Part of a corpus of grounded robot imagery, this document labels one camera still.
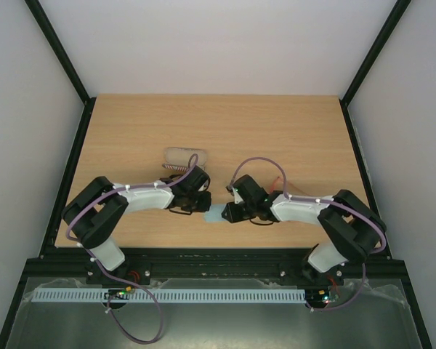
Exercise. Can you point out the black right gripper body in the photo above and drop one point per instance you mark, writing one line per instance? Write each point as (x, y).
(237, 211)

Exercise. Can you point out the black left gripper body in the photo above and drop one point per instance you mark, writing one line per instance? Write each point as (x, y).
(196, 205)

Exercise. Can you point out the light blue cleaning cloth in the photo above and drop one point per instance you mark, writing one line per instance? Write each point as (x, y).
(214, 214)

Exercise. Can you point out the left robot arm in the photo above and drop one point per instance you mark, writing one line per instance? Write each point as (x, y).
(94, 213)

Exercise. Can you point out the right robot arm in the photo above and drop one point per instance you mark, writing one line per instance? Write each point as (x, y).
(354, 231)

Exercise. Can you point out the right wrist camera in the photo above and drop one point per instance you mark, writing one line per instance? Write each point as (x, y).
(234, 192)

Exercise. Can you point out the white slotted cable duct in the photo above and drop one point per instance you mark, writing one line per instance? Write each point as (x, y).
(174, 296)

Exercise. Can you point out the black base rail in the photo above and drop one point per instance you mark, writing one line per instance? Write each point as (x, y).
(285, 267)

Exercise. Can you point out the metal base plate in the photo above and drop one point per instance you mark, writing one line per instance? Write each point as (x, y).
(364, 315)

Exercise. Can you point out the right black frame post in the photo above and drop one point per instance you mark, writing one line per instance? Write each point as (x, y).
(376, 48)

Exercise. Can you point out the black enclosure frame post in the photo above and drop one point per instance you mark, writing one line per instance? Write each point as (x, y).
(57, 47)

